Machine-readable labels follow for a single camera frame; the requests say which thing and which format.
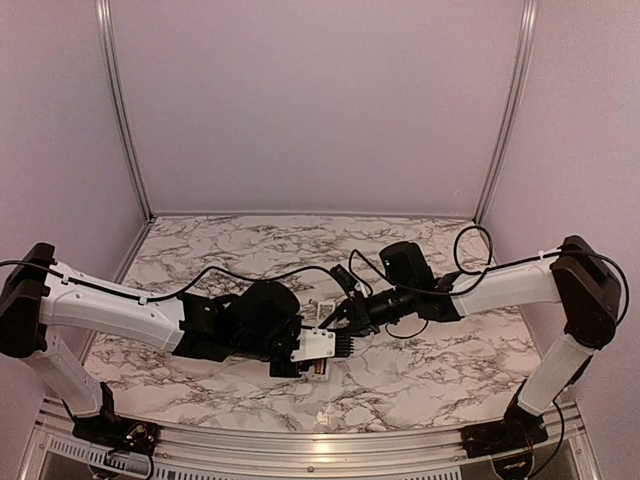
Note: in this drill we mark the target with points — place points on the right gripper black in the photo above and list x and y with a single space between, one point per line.
346 308

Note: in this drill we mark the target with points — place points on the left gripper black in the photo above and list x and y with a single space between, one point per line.
285 371

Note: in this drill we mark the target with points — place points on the white remote control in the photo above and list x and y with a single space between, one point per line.
321 310

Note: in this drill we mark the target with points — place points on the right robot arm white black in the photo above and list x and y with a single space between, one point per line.
591 288

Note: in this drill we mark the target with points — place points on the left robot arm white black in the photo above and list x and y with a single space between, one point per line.
42 295

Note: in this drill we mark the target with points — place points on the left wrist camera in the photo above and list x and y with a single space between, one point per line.
317 344

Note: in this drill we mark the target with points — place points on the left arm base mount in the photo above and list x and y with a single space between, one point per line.
119 433

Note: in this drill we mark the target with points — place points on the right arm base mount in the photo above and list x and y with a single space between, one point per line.
516 430

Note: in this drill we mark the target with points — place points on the front aluminium rail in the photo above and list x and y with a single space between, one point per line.
190 452

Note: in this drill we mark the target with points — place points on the left aluminium frame post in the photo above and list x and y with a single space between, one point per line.
108 42

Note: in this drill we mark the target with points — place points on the aluminium frame post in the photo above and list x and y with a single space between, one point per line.
108 42
514 97

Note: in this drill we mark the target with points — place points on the right aluminium frame post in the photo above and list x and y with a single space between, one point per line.
514 97

